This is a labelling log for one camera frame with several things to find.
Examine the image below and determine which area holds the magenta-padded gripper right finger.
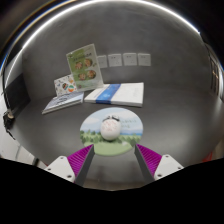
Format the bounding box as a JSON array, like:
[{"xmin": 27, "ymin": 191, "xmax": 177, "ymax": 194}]
[{"xmin": 133, "ymin": 143, "xmax": 185, "ymax": 186}]

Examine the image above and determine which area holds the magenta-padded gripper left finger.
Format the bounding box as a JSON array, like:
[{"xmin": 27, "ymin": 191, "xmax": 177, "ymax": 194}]
[{"xmin": 43, "ymin": 143, "xmax": 96, "ymax": 188}]

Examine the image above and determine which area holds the white panda-print computer mouse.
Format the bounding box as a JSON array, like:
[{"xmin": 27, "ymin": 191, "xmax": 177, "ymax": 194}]
[{"xmin": 100, "ymin": 114, "xmax": 122, "ymax": 142}]

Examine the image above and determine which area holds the round landscape-print mouse pad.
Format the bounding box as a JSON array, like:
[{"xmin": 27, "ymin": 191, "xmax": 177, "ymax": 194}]
[{"xmin": 79, "ymin": 106, "xmax": 144, "ymax": 157}]

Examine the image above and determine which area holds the grey-cover book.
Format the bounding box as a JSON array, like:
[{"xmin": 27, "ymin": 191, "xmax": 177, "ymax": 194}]
[{"xmin": 41, "ymin": 91, "xmax": 85, "ymax": 116}]

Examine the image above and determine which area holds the black clamp device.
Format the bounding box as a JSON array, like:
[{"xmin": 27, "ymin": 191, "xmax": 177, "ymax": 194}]
[{"xmin": 2, "ymin": 109, "xmax": 16, "ymax": 132}]

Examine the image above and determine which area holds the white sticker sheet card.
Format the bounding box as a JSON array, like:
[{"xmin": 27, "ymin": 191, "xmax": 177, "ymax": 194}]
[{"xmin": 53, "ymin": 73, "xmax": 78, "ymax": 98}]

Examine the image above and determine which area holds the white book with blue stripe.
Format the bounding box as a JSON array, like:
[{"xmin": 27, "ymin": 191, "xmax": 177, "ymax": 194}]
[{"xmin": 83, "ymin": 82, "xmax": 145, "ymax": 108}]

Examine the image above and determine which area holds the black flat panel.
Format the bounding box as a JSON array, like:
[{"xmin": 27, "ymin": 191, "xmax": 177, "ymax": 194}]
[{"xmin": 4, "ymin": 73, "xmax": 32, "ymax": 112}]

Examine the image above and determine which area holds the green food poster stand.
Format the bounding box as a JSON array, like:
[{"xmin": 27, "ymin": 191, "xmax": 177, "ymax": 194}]
[{"xmin": 65, "ymin": 43, "xmax": 104, "ymax": 93}]

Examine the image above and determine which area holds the white wall socket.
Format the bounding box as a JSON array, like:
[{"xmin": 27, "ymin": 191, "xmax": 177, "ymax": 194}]
[
  {"xmin": 107, "ymin": 53, "xmax": 123, "ymax": 68},
  {"xmin": 97, "ymin": 54, "xmax": 109, "ymax": 69},
  {"xmin": 122, "ymin": 52, "xmax": 138, "ymax": 67},
  {"xmin": 137, "ymin": 52, "xmax": 152, "ymax": 67}
]

